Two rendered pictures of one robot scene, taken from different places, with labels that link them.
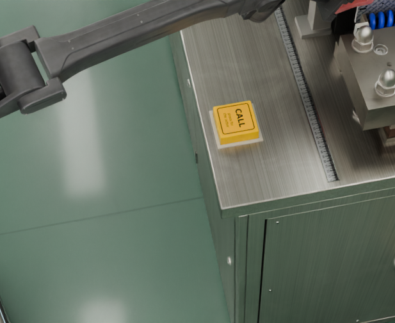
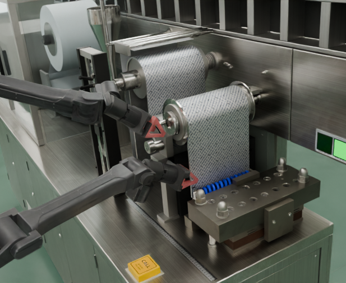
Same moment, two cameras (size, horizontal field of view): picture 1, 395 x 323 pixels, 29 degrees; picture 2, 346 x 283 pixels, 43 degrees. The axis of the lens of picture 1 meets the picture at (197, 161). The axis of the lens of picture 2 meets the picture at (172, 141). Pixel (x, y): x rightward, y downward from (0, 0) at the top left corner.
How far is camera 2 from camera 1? 0.42 m
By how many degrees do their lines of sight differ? 38
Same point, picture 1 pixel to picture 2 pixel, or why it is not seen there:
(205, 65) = (114, 249)
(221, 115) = (134, 265)
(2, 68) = not seen: outside the picture
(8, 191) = not seen: outside the picture
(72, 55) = (42, 216)
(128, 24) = (73, 196)
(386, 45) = (213, 199)
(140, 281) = not seen: outside the picture
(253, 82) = (146, 249)
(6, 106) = (4, 254)
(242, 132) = (150, 269)
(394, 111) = (232, 225)
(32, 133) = not seen: outside the picture
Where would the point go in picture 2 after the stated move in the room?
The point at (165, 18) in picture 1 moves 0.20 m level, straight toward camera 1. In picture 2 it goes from (93, 190) to (122, 230)
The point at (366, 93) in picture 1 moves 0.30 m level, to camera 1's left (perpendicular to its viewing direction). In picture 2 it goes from (213, 219) to (112, 253)
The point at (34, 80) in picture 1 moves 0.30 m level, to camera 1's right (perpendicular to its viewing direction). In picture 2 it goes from (21, 233) to (150, 195)
